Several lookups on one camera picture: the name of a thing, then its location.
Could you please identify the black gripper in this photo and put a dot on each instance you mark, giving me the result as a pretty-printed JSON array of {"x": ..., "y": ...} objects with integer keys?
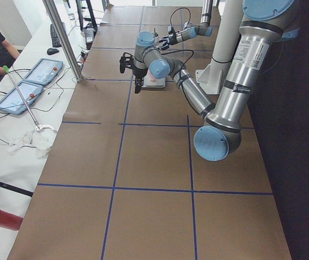
[
  {"x": 171, "y": 40},
  {"x": 139, "y": 73}
]

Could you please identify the pink plastic cup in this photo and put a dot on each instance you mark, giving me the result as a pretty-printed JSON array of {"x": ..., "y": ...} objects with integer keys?
[{"x": 151, "y": 76}]

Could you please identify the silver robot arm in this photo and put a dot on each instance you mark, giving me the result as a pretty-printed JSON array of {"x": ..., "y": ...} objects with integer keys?
[
  {"x": 190, "y": 30},
  {"x": 219, "y": 93}
]

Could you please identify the grey digital kitchen scale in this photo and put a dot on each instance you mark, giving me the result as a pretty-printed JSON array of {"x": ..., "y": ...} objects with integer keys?
[{"x": 156, "y": 83}]

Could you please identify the black keyboard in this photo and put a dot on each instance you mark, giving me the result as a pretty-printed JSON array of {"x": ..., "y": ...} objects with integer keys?
[{"x": 54, "y": 37}]

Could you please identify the far blue teach pendant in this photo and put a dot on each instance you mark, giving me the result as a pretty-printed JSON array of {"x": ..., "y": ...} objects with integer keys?
[{"x": 44, "y": 71}]

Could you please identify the blue teach pendant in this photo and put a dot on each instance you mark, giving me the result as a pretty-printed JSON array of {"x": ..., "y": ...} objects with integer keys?
[
  {"x": 44, "y": 71},
  {"x": 12, "y": 102}
]

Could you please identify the black computer mouse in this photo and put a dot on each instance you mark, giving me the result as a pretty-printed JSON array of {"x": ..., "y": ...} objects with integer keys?
[{"x": 52, "y": 51}]

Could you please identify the crumpled white cloth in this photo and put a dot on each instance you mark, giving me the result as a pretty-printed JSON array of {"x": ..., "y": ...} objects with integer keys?
[{"x": 33, "y": 139}]

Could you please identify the near blue teach pendant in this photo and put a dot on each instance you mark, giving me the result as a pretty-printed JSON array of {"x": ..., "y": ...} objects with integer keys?
[{"x": 12, "y": 102}]

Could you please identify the red cylinder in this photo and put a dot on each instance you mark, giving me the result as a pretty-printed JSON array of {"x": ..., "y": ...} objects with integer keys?
[{"x": 10, "y": 221}]

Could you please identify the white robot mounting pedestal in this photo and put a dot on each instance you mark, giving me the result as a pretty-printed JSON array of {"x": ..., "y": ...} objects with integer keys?
[{"x": 211, "y": 78}]

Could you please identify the aluminium frame post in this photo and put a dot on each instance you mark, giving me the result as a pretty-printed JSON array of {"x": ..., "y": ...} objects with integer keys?
[{"x": 67, "y": 48}]

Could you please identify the silver grabber stick green handle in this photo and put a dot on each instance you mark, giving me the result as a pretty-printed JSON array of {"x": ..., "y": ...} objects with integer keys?
[{"x": 39, "y": 127}]

